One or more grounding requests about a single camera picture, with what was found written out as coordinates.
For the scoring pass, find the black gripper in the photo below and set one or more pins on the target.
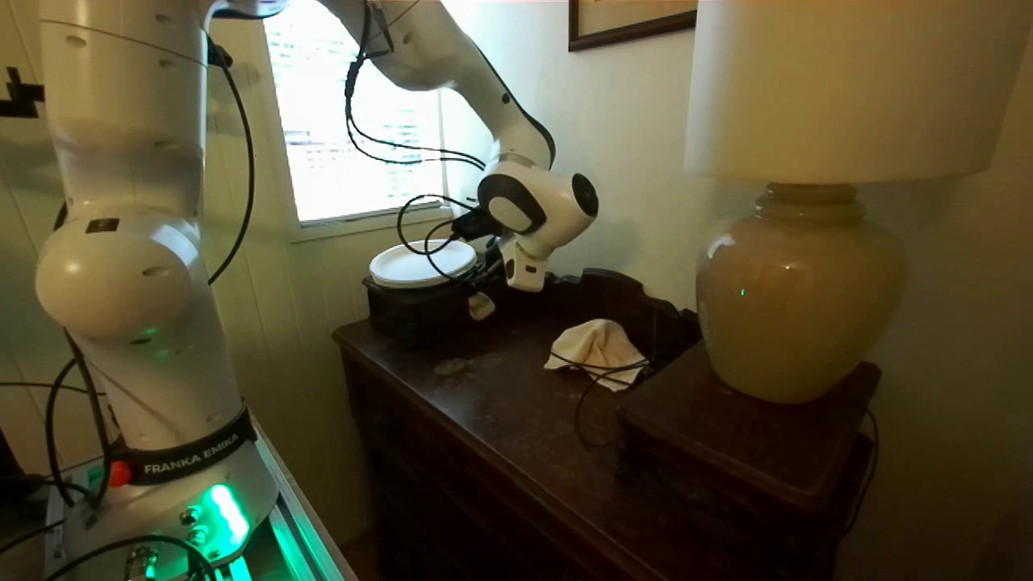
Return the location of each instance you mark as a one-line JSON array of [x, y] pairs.
[[499, 270]]

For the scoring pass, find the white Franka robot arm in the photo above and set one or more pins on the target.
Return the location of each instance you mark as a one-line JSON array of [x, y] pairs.
[[130, 270]]

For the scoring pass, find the robot base platform green light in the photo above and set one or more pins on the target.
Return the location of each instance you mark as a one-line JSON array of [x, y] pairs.
[[308, 536]]

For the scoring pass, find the white plate stack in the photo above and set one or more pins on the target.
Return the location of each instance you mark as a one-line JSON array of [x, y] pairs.
[[413, 266]]

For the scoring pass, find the dark wooden dresser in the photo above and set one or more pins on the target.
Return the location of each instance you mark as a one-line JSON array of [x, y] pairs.
[[503, 430]]

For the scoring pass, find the bright window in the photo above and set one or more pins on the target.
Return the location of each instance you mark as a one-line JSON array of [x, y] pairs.
[[323, 130]]

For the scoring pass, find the dark framed picture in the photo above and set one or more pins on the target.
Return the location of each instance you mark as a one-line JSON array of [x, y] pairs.
[[630, 17]]

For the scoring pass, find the beige ceramic lamp base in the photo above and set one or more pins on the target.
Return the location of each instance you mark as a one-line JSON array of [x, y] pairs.
[[796, 301]]

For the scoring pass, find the white lampshade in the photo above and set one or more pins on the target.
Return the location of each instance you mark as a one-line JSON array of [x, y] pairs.
[[849, 85]]

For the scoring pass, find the black clamp stand bar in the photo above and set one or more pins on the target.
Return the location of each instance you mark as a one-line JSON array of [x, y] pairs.
[[19, 93]]

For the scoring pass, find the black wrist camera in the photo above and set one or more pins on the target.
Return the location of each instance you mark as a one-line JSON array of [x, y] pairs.
[[471, 224]]

